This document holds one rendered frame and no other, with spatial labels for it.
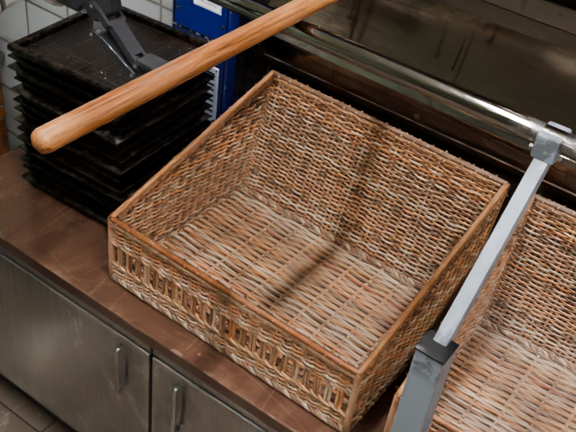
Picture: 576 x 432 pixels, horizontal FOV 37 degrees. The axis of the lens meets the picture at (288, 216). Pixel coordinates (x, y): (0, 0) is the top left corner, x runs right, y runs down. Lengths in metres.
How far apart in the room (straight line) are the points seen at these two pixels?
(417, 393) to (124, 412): 0.82
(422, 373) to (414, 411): 0.07
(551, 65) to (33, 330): 1.16
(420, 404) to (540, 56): 0.68
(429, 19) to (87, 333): 0.88
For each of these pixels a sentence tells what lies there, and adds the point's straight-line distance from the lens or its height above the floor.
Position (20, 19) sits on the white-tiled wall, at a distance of 2.40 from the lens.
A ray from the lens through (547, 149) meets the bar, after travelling 1.13.
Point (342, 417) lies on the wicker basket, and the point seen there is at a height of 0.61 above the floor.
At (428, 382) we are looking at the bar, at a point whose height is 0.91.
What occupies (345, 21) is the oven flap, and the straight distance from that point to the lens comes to 1.68.
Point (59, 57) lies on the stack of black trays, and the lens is 1.71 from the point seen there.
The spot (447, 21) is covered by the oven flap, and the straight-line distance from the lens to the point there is 1.60.
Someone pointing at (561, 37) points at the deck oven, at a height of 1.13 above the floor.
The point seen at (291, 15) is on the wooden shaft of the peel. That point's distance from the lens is 1.22.
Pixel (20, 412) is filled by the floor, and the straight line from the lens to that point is 2.22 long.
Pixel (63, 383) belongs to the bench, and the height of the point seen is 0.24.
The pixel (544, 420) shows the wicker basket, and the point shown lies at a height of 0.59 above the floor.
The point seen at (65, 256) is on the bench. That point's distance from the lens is 1.72.
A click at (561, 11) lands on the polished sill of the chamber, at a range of 1.49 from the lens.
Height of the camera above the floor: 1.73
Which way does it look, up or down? 39 degrees down
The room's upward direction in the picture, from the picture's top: 8 degrees clockwise
